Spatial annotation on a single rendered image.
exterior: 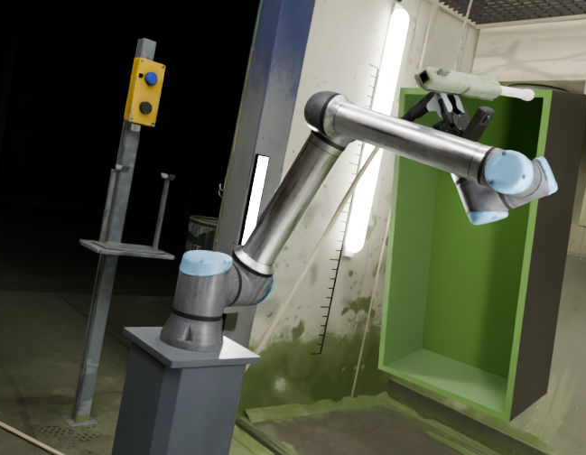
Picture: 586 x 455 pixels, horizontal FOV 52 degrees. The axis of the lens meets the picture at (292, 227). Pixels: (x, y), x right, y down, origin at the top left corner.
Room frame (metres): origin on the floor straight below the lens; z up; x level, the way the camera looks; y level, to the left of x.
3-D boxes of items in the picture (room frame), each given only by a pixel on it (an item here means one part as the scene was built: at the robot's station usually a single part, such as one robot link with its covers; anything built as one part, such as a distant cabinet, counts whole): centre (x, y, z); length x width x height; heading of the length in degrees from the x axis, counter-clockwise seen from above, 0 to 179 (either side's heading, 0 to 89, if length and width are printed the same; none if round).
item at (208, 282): (1.78, 0.23, 0.83); 0.17 x 0.15 x 0.18; 145
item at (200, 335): (1.77, 0.23, 0.69); 0.19 x 0.19 x 0.10
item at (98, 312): (2.50, 0.74, 0.82); 0.06 x 0.06 x 1.64; 41
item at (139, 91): (2.46, 0.70, 1.42); 0.12 x 0.06 x 0.26; 131
